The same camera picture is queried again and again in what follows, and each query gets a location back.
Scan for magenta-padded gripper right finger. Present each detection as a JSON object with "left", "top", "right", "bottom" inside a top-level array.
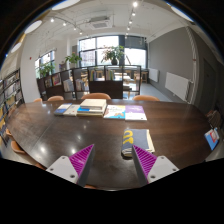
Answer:
[{"left": 131, "top": 144, "right": 181, "bottom": 187}]

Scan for stack of white books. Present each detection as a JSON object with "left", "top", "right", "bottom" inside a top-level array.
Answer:
[{"left": 76, "top": 98, "right": 108, "bottom": 118}]

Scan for large potted plant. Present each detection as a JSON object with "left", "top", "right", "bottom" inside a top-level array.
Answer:
[{"left": 100, "top": 45, "right": 126, "bottom": 66}]

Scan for small potted plant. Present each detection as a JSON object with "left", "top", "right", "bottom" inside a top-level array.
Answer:
[{"left": 38, "top": 63, "right": 56, "bottom": 78}]

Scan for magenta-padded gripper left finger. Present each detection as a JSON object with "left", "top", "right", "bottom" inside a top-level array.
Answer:
[{"left": 45, "top": 143, "right": 96, "bottom": 188}]

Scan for ceiling spot lights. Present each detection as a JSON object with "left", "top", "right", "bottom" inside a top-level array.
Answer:
[{"left": 49, "top": 1, "right": 139, "bottom": 36}]

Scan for tall wall bookshelf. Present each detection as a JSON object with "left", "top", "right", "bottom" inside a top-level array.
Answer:
[{"left": 0, "top": 68, "right": 25, "bottom": 148}]

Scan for ceiling air conditioner unit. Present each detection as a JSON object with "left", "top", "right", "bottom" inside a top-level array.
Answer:
[{"left": 88, "top": 15, "right": 113, "bottom": 30}]

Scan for dark low shelf unit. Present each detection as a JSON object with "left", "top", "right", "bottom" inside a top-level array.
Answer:
[{"left": 36, "top": 64, "right": 143, "bottom": 101}]

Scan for medium potted plant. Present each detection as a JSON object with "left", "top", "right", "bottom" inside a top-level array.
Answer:
[{"left": 64, "top": 53, "right": 83, "bottom": 69}]

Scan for blue and red book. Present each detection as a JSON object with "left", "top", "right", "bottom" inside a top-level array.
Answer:
[{"left": 203, "top": 127, "right": 221, "bottom": 152}]

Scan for small white radiator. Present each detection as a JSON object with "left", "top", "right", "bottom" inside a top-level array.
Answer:
[{"left": 148, "top": 67, "right": 160, "bottom": 83}]

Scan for large white radiator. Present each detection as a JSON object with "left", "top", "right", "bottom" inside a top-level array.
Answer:
[{"left": 164, "top": 71, "right": 194, "bottom": 103}]

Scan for round white ceiling lamps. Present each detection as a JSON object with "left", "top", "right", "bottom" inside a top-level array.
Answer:
[{"left": 9, "top": 0, "right": 196, "bottom": 54}]

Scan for purple and white book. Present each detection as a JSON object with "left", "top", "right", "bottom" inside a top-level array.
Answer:
[{"left": 124, "top": 104, "right": 148, "bottom": 122}]

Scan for grey towel with yellow print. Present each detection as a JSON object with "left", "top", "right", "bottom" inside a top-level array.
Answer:
[{"left": 120, "top": 128, "right": 156, "bottom": 159}]

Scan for illustrated cyan book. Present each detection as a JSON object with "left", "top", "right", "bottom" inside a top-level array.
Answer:
[{"left": 102, "top": 104, "right": 127, "bottom": 120}]

